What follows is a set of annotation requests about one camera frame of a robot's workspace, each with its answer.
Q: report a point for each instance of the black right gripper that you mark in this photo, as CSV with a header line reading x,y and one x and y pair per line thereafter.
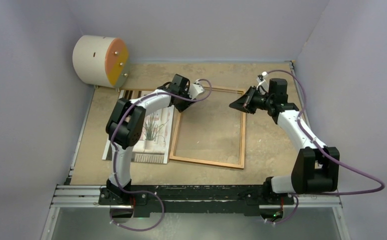
x,y
243,102

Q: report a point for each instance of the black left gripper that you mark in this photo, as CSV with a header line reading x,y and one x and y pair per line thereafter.
x,y
181,108

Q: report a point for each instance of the wooden picture frame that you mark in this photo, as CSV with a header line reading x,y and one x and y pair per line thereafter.
x,y
209,133

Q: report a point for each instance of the plant photo print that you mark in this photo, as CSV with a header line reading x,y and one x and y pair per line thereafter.
x,y
154,143

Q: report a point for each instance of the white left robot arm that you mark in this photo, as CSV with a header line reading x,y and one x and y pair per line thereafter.
x,y
126,123

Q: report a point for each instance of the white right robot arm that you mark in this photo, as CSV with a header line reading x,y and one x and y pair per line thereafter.
x,y
314,171

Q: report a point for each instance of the white cylindrical drum cabinet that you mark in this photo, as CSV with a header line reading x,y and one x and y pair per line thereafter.
x,y
101,61

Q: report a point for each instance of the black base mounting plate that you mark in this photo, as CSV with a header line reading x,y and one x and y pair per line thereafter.
x,y
249,200

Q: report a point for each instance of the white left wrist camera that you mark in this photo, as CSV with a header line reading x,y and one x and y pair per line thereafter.
x,y
195,90

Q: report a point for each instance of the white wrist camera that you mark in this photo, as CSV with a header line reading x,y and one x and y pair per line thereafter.
x,y
262,84
195,90

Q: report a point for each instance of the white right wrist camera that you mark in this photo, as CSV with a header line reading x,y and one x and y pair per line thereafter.
x,y
262,84

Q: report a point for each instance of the aluminium extrusion rail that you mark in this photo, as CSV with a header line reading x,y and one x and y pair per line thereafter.
x,y
88,196

